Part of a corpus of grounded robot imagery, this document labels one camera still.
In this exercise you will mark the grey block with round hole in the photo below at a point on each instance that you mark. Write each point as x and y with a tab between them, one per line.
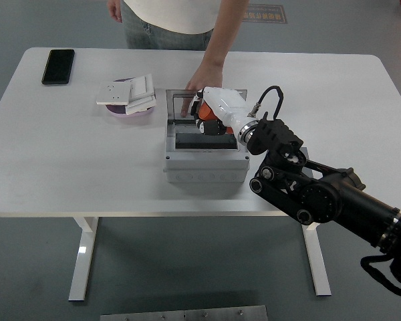
305	152

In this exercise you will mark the grey metal plate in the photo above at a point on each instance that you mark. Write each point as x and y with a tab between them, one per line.
183	314

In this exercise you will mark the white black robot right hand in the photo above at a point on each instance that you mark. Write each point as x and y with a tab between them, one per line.
227	103

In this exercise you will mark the person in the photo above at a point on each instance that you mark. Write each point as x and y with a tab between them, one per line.
173	16

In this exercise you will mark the white wall switch panel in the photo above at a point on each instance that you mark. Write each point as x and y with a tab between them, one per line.
140	106
142	85

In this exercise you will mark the person's left hand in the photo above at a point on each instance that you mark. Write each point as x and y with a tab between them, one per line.
205	78

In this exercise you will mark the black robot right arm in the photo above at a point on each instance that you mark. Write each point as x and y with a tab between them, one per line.
321	194

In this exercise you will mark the transparent hinged box lid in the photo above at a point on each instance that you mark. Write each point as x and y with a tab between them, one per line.
177	103

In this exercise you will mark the purple shallow bowl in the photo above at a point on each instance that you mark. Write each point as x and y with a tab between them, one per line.
120	113

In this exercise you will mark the orange cylindrical battery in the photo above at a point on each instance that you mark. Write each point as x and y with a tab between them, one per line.
205	112

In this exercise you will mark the white table leg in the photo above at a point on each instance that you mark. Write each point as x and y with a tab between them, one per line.
317	261
82	261

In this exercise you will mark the white wall socket panel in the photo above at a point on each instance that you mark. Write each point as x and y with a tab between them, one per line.
113	93

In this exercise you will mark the person's left forearm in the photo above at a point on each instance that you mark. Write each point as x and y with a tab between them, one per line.
224	36

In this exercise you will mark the brown floor sign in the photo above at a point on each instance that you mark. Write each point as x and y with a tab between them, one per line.
270	15

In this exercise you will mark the person's right hand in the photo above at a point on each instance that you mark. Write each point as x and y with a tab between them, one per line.
115	10

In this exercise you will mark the black smartphone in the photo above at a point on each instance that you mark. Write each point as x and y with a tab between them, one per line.
57	67

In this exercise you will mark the grey plastic junction box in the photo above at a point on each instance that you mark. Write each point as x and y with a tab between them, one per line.
204	164

